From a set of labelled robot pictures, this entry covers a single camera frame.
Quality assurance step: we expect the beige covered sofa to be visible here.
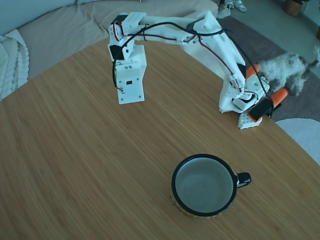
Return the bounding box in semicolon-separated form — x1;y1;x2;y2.
0;0;219;83

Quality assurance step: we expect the white sneaker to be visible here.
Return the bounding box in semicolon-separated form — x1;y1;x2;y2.
231;0;248;13
216;0;232;20

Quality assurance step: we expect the white ribbed blanket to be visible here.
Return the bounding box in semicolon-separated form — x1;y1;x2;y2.
0;28;30;102

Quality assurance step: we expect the dark grey rug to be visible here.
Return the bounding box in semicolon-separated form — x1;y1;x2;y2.
217;16;320;124

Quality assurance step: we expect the black rimmed white mug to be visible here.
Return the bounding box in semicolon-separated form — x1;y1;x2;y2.
170;153;253;218

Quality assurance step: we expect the white fluffy dog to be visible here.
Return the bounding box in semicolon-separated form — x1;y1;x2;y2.
258;44;320;97

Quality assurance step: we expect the brown woven basket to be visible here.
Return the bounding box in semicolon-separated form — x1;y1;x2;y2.
283;0;305;18

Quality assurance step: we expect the black camera cable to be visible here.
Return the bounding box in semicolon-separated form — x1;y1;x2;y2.
111;21;275;119

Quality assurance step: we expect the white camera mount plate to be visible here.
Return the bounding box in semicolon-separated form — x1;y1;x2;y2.
111;61;147;105

